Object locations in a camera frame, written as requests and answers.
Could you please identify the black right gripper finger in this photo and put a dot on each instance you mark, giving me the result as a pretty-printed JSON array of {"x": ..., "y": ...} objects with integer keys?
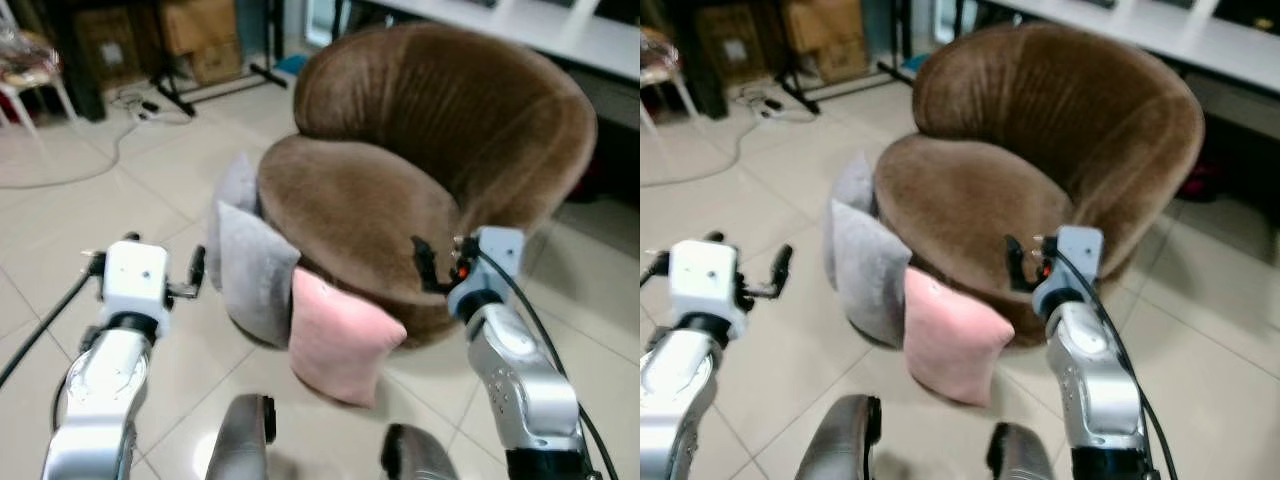
[
  {"x": 427, "y": 265},
  {"x": 1017, "y": 264}
]

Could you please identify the grey pillow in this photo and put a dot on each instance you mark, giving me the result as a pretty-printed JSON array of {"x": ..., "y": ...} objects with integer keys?
[
  {"x": 868, "y": 270},
  {"x": 255, "y": 275},
  {"x": 238, "y": 185},
  {"x": 853, "y": 185}
]

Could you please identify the pink pillow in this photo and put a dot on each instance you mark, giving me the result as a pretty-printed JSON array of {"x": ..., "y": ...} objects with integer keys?
[
  {"x": 950, "y": 335},
  {"x": 338, "y": 335}
]

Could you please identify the brown round plush sofa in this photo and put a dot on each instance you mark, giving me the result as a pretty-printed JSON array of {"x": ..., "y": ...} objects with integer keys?
[
  {"x": 400, "y": 150},
  {"x": 1010, "y": 150}
]

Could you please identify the white power strip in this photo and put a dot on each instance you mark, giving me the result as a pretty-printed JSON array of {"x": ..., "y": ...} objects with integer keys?
[
  {"x": 148, "y": 108},
  {"x": 768, "y": 105}
]

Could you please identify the grey left robot leg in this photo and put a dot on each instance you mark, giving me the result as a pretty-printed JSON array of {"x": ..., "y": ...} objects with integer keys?
[
  {"x": 842, "y": 440},
  {"x": 240, "y": 440}
]

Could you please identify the grey robot leg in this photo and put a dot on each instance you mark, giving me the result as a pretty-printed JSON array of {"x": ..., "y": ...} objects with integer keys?
[
  {"x": 418, "y": 458},
  {"x": 240, "y": 440},
  {"x": 1020, "y": 455},
  {"x": 842, "y": 440}
]

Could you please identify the red object under table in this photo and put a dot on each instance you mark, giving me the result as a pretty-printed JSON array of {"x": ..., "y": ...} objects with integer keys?
[{"x": 1203, "y": 180}]

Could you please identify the black stand with legs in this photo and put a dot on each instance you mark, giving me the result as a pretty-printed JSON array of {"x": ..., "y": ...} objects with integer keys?
[
  {"x": 795, "y": 88},
  {"x": 172, "y": 90}
]

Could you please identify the grey right robot leg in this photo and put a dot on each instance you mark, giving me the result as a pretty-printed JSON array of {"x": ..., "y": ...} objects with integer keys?
[
  {"x": 418, "y": 458},
  {"x": 1020, "y": 455}
]

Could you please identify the clear chair with white legs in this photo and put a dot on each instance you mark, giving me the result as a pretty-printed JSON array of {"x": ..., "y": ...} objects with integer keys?
[
  {"x": 660, "y": 62},
  {"x": 30, "y": 65}
]

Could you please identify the small light cardboard box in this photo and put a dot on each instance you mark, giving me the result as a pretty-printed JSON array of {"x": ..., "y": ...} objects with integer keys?
[
  {"x": 842, "y": 62},
  {"x": 218, "y": 62}
]

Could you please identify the dark brown cardboard box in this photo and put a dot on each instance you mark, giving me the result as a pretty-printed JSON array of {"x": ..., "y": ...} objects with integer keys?
[
  {"x": 108, "y": 45},
  {"x": 732, "y": 45}
]

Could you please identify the small blue object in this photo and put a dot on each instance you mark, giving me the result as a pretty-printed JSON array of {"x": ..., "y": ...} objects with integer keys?
[
  {"x": 915, "y": 64},
  {"x": 292, "y": 65}
]

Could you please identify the white long table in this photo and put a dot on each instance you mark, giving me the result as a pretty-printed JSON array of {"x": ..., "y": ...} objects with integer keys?
[
  {"x": 540, "y": 35},
  {"x": 1180, "y": 40}
]

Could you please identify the large light cardboard box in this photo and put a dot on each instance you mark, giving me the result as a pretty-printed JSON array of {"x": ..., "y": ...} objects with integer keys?
[
  {"x": 200, "y": 25},
  {"x": 822, "y": 22}
]

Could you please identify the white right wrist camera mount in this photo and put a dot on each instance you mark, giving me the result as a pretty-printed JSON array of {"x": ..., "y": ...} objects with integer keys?
[
  {"x": 1075, "y": 255},
  {"x": 497, "y": 255}
]

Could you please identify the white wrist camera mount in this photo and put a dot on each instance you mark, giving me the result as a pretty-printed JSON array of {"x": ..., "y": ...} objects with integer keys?
[
  {"x": 1075, "y": 255},
  {"x": 703, "y": 275},
  {"x": 497, "y": 255},
  {"x": 135, "y": 275}
]

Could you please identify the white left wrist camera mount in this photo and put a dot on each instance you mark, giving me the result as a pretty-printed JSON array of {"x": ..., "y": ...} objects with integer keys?
[
  {"x": 135, "y": 275},
  {"x": 703, "y": 275}
]

